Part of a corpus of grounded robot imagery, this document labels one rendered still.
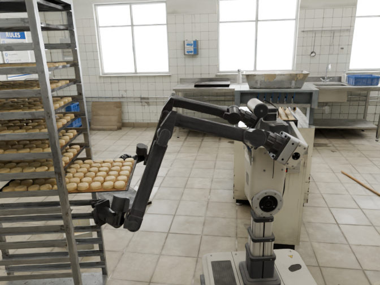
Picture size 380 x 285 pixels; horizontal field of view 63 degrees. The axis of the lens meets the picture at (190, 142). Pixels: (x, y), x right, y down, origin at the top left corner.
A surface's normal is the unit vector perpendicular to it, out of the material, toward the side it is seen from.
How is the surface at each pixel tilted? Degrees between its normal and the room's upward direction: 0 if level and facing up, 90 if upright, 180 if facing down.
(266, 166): 90
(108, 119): 67
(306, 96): 90
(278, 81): 115
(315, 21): 90
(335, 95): 91
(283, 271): 0
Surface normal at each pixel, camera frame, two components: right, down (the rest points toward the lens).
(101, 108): -0.15, -0.03
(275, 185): 0.05, 0.47
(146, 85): -0.14, 0.30
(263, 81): -0.14, 0.68
